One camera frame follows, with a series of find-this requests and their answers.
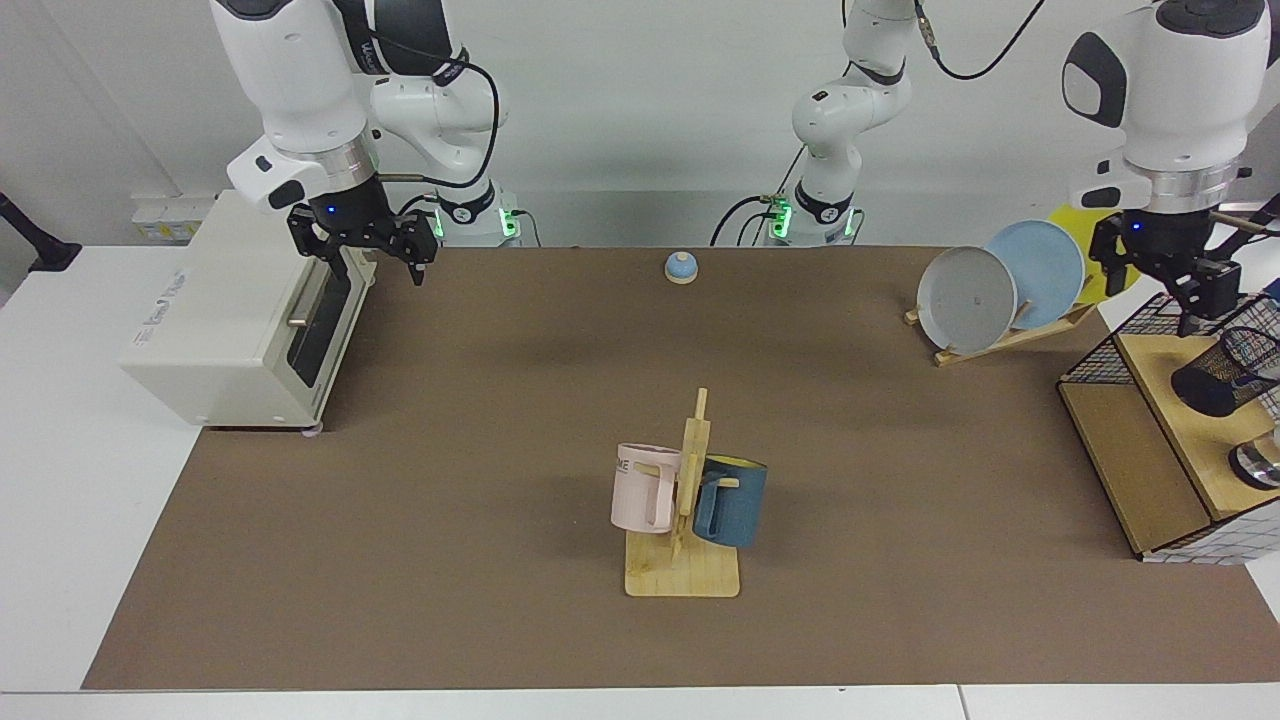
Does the black base cable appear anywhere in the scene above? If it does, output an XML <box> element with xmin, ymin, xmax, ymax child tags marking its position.
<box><xmin>710</xmin><ymin>150</ymin><xmax>806</xmax><ymax>248</ymax></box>

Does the white wall socket strip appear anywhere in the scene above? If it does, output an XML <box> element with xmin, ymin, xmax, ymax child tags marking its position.
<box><xmin>132</xmin><ymin>195</ymin><xmax>218</xmax><ymax>243</ymax></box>

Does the wooden plate rack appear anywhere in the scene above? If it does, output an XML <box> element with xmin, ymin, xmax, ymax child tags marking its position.
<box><xmin>905</xmin><ymin>300</ymin><xmax>1096</xmax><ymax>368</ymax></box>

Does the pale toaster oven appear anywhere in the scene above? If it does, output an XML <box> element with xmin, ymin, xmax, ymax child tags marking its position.
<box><xmin>118</xmin><ymin>190</ymin><xmax>379</xmax><ymax>433</ymax></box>

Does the black mesh pen holder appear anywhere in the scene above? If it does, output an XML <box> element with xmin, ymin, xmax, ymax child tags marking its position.
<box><xmin>1171</xmin><ymin>326</ymin><xmax>1280</xmax><ymax>418</ymax></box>

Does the brown table cloth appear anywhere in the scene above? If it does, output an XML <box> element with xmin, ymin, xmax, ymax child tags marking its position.
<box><xmin>82</xmin><ymin>247</ymin><xmax>1280</xmax><ymax>691</ymax></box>

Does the wire basket with wooden floor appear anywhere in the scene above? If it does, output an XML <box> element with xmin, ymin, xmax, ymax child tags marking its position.
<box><xmin>1057</xmin><ymin>291</ymin><xmax>1280</xmax><ymax>565</ymax></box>

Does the pink cup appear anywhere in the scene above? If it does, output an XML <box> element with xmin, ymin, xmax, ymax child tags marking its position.
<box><xmin>610</xmin><ymin>443</ymin><xmax>683</xmax><ymax>535</ymax></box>

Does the light blue plate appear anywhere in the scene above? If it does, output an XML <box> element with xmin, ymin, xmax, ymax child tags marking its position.
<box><xmin>985</xmin><ymin>220</ymin><xmax>1086</xmax><ymax>331</ymax></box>

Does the grey plate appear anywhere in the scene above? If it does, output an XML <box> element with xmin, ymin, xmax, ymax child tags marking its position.
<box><xmin>917</xmin><ymin>246</ymin><xmax>1019</xmax><ymax>354</ymax></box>

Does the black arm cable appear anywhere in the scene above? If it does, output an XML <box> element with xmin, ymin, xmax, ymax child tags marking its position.
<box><xmin>915</xmin><ymin>0</ymin><xmax>1280</xmax><ymax>239</ymax></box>
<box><xmin>380</xmin><ymin>55</ymin><xmax>501</xmax><ymax>191</ymax></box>

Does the yellow plate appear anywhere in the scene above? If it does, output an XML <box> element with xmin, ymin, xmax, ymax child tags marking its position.
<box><xmin>1048</xmin><ymin>205</ymin><xmax>1141</xmax><ymax>306</ymax></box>

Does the dark blue cup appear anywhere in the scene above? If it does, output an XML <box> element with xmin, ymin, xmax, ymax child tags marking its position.
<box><xmin>692</xmin><ymin>455</ymin><xmax>769</xmax><ymax>549</ymax></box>

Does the wooden cup stand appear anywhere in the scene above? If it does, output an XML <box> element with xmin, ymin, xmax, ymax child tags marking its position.
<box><xmin>625</xmin><ymin>388</ymin><xmax>741</xmax><ymax>599</ymax></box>

